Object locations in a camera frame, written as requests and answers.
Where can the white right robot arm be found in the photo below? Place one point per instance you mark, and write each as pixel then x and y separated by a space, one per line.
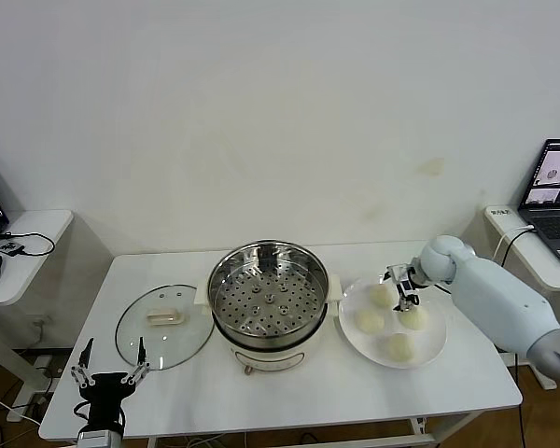
pixel 494 298

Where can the white side table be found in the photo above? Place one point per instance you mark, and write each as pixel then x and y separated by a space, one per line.
pixel 32 233
pixel 518 252

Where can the white table frame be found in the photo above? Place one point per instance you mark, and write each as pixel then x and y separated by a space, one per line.
pixel 378 438

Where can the white round plate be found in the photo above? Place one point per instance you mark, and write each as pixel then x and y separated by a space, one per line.
pixel 429 345

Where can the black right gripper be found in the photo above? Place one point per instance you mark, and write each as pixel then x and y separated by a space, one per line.
pixel 396 272

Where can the white steamed baozi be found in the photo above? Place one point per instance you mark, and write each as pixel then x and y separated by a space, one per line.
pixel 415 319
pixel 370 321
pixel 379 295
pixel 401 347

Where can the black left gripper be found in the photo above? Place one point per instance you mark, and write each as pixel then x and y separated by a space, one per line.
pixel 105 391

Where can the white desk label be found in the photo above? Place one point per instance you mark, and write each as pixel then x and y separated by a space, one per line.
pixel 500 212

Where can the stainless steel steamer basket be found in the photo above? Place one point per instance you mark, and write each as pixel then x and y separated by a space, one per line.
pixel 261 308

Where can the small black QR device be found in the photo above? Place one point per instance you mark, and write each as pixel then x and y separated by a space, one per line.
pixel 8 247

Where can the grey open laptop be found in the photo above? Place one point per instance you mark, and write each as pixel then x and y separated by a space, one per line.
pixel 555 228

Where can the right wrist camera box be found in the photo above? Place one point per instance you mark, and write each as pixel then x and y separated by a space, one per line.
pixel 404 286

